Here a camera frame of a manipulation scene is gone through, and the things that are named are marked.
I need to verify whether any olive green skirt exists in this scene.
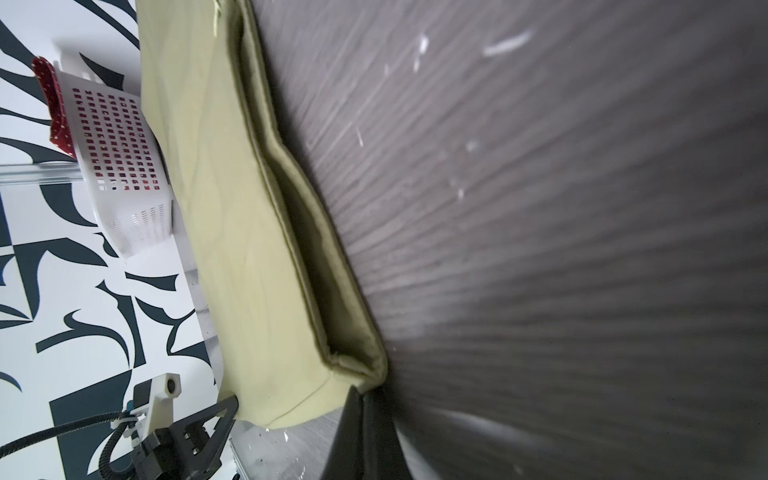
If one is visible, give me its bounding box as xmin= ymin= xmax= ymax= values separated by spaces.
xmin=136 ymin=1 xmax=388 ymax=429

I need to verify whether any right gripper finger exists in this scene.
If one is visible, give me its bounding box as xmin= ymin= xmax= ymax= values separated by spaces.
xmin=321 ymin=387 xmax=363 ymax=480
xmin=362 ymin=388 xmax=415 ymax=480

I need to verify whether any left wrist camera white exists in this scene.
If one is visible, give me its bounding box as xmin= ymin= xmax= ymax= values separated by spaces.
xmin=110 ymin=373 xmax=182 ymax=444

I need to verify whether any black corrugated cable left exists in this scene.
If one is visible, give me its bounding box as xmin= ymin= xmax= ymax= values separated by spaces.
xmin=0 ymin=410 xmax=139 ymax=480

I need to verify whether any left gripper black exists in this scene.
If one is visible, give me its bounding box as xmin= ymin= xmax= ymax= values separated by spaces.
xmin=131 ymin=395 xmax=239 ymax=480

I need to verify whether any red polka dot skirt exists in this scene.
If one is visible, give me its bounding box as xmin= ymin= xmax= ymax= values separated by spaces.
xmin=31 ymin=56 xmax=77 ymax=159

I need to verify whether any white plastic basket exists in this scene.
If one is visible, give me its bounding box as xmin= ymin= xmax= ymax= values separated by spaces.
xmin=54 ymin=68 xmax=173 ymax=259

